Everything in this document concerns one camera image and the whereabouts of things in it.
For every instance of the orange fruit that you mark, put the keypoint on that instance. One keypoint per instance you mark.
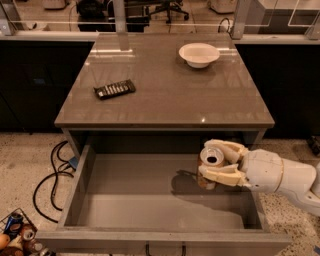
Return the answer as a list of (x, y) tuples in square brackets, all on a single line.
[(4, 241)]

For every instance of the black office chair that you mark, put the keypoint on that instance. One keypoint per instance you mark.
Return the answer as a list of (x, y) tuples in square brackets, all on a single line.
[(169, 6)]

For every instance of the open grey top drawer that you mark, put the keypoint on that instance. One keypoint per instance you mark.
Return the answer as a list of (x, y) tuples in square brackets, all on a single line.
[(132, 190)]

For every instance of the grey cabinet table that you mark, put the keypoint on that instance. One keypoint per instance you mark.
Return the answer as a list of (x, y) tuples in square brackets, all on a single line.
[(170, 94)]

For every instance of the wire basket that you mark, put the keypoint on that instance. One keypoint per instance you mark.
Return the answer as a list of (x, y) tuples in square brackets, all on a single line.
[(17, 247)]

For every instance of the orange soda can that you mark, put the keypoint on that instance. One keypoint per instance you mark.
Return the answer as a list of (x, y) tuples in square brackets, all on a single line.
[(209, 157)]

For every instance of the white bowl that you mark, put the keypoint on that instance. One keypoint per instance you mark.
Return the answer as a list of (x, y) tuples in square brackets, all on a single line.
[(199, 55)]

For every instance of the blue cable plug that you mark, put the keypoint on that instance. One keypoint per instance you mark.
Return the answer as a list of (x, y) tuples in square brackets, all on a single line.
[(73, 162)]

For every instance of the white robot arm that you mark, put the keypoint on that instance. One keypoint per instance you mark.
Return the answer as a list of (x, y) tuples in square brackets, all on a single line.
[(299, 184)]

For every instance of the brown soda can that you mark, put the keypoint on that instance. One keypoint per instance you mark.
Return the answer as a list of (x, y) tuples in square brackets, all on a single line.
[(27, 232)]

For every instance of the dark snack bar packet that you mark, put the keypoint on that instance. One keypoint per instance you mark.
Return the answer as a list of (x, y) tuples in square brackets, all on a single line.
[(115, 89)]

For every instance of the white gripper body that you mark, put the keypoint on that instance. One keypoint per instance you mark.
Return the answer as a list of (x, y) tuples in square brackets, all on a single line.
[(263, 171)]

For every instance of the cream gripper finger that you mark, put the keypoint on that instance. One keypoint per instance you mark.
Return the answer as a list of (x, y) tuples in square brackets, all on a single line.
[(227, 175), (233, 152)]

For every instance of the blue soda can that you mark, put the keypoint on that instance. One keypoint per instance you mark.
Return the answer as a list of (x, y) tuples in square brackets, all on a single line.
[(13, 225)]

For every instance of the black drawer handle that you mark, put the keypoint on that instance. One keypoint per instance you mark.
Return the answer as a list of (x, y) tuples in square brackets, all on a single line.
[(165, 251)]

